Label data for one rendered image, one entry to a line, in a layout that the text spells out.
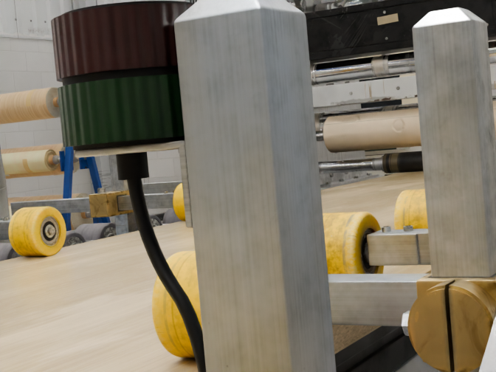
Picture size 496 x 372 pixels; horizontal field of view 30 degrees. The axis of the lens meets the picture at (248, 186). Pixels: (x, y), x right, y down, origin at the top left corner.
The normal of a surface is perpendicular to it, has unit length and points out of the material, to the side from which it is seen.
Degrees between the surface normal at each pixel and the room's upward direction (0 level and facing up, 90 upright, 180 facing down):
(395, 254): 90
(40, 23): 90
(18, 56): 90
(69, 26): 90
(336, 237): 58
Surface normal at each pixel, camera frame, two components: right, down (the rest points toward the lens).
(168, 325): -0.47, 0.28
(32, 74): 0.87, -0.05
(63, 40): -0.76, 0.10
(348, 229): -0.42, -0.61
